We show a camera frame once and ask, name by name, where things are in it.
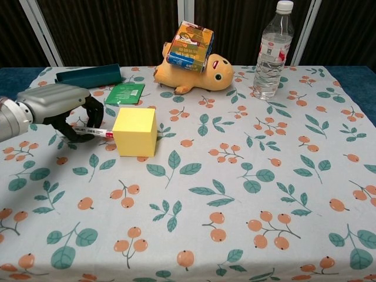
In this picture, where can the yellow sticky note cube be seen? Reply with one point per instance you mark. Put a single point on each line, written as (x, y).
(135, 132)

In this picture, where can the floral patterned tablecloth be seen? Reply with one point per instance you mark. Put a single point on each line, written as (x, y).
(205, 182)

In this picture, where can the clear plastic water bottle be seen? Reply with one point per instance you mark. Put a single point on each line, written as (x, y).
(271, 64)

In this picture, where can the orange drink carton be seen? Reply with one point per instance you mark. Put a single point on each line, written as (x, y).
(191, 47)

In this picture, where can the orange plush toy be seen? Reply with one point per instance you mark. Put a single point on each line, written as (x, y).
(217, 76)

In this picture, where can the dark teal pencil case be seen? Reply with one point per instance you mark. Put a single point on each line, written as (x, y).
(91, 76)

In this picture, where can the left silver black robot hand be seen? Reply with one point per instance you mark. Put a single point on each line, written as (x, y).
(55, 101)

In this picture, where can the dark fabric partition panel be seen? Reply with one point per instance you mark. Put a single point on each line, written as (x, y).
(346, 32)
(241, 29)
(117, 29)
(14, 32)

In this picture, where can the green foil packet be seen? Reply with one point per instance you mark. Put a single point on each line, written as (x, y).
(124, 94)

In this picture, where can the red white marker pen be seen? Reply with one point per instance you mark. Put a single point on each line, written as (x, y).
(97, 132)

